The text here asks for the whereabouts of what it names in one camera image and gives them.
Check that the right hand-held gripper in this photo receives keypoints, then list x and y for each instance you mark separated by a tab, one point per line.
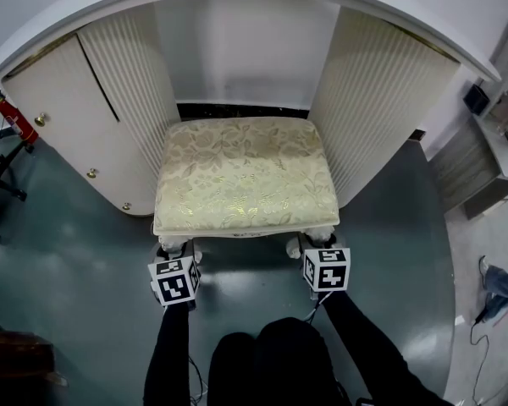
328	271

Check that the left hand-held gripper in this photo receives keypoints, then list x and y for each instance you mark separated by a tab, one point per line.
173	281

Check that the cream upholstered stool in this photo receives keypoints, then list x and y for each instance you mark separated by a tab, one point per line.
245	176

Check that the white curved vanity desk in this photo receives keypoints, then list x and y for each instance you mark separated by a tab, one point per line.
245	49

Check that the person's right forearm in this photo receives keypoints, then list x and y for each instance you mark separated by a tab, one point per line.
364	345

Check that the person's left forearm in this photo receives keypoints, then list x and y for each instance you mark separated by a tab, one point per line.
167	353

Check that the person's legs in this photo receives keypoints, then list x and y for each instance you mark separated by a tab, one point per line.
279	362

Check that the grey wooden shelf desk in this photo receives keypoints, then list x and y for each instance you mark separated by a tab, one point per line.
478	163

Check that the red fire extinguisher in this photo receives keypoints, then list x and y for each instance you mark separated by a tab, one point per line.
19	123

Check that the small black box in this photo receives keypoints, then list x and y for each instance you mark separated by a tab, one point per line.
476	99

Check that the dark wooden slatted frame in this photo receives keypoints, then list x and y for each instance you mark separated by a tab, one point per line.
17	366

